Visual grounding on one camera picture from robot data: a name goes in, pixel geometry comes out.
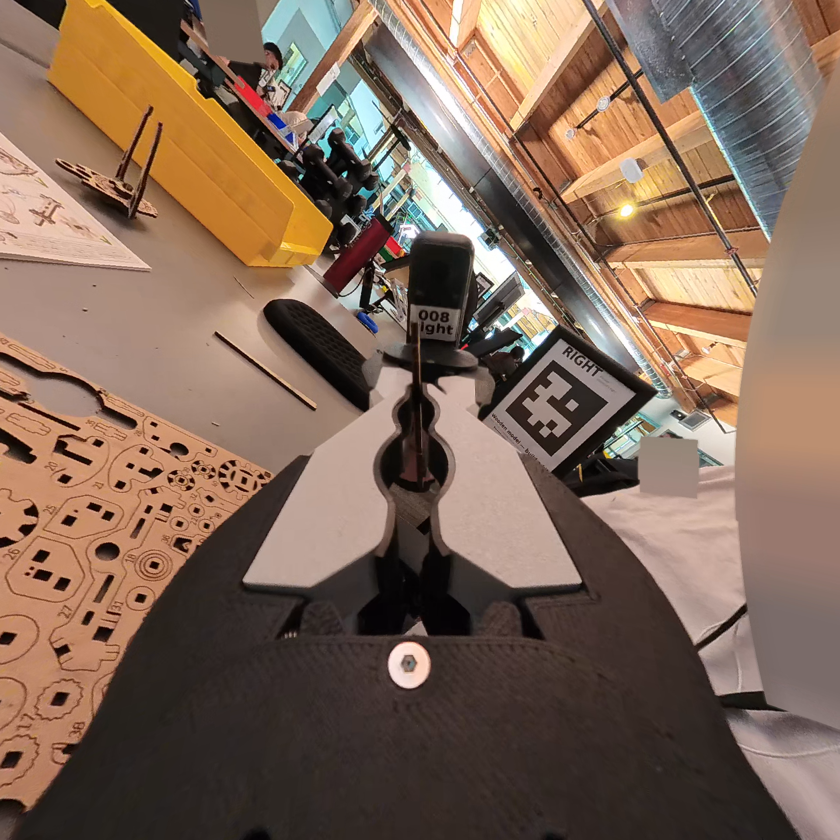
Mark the black cable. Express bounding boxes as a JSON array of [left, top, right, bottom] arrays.
[[696, 602, 749, 652]]

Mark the yellow plastic bin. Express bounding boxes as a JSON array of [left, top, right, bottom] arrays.
[[47, 0, 333, 267]]

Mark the dark red cylinder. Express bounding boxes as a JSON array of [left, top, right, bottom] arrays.
[[323, 218, 393, 298]]

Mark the rack of black dumbbells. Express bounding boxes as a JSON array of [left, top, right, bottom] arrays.
[[298, 128, 383, 221]]

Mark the person's white shirt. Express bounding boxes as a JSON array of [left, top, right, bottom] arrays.
[[581, 459, 840, 840]]

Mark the round wooden model assembly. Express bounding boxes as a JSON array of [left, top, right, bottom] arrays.
[[54, 105, 160, 221]]

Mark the illustrated instruction booklet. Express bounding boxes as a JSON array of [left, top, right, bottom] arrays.
[[0, 131, 152, 271]]

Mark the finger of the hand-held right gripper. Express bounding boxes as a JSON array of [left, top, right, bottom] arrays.
[[424, 365, 495, 422], [362, 356, 419, 412]]

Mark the slotted wooden shaft piece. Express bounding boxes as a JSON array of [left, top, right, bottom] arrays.
[[406, 328, 429, 490]]

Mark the thin wooden stick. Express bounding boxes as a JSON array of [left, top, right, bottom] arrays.
[[214, 331, 318, 412]]

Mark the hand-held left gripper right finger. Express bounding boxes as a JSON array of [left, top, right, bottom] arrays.
[[423, 394, 584, 592]]

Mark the black mesh pad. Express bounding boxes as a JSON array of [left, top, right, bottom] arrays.
[[263, 298, 372, 412]]

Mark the large silver ventilation duct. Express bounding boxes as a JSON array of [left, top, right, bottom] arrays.
[[604, 0, 824, 238]]

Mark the wooden laser-cut parts sheet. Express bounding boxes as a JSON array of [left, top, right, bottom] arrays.
[[0, 333, 275, 815]]

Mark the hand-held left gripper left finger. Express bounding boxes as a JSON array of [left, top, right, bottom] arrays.
[[243, 387, 421, 597]]

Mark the black framed marker sign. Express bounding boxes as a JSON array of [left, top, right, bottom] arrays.
[[482, 325, 659, 481]]

